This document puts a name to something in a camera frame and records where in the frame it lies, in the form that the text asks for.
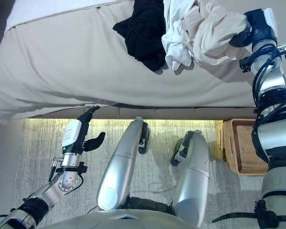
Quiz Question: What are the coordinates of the white garment with blue label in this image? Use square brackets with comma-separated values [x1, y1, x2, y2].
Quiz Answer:
[161, 0, 196, 71]

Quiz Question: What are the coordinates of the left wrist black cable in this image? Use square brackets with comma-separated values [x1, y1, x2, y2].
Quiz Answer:
[49, 156, 84, 191]

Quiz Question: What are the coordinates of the grey robot torso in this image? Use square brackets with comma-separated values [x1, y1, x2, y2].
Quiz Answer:
[44, 207, 206, 229]

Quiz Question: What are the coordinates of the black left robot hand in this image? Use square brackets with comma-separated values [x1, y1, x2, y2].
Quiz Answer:
[61, 105, 106, 155]

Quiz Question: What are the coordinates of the cream garment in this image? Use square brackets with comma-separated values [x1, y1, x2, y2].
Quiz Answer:
[181, 0, 250, 68]

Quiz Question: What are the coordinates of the black harness strap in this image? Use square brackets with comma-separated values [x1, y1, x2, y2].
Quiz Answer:
[211, 209, 277, 225]

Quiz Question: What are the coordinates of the woven wicker basket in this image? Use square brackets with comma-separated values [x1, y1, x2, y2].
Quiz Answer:
[215, 118, 270, 177]

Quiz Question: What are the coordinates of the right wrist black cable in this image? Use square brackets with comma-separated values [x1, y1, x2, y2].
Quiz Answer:
[239, 42, 286, 125]

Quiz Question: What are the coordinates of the bed with beige cover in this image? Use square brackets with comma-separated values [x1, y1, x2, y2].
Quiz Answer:
[0, 0, 286, 126]

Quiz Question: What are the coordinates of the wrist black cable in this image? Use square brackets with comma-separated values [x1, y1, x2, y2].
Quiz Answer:
[49, 156, 84, 191]
[239, 42, 286, 125]

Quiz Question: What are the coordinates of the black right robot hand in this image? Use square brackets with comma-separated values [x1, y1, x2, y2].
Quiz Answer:
[229, 7, 280, 47]

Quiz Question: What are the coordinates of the black garment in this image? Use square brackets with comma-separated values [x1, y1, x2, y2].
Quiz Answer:
[112, 0, 169, 73]

